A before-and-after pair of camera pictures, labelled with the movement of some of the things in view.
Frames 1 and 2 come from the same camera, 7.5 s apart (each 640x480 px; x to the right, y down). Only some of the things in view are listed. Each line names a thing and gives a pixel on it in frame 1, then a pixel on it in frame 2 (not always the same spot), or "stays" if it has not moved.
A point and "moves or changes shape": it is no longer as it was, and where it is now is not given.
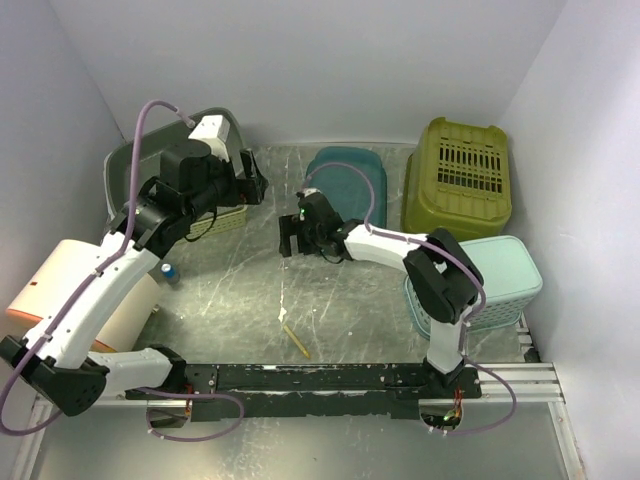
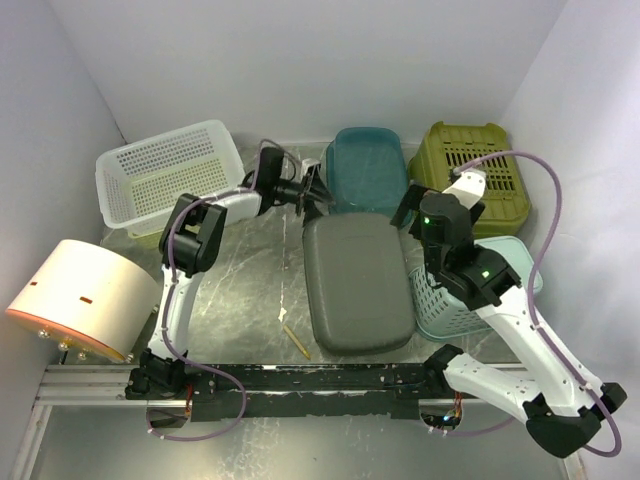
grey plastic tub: [118, 168] to [359, 282]
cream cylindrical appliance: [57, 265] stays
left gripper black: [250, 190] to [314, 195]
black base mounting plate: [311, 391] stays
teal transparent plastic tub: [346, 187] moves or changes shape
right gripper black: [289, 225] to [410, 200]
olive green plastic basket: [457, 180] moves or changes shape
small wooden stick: [297, 341] stays
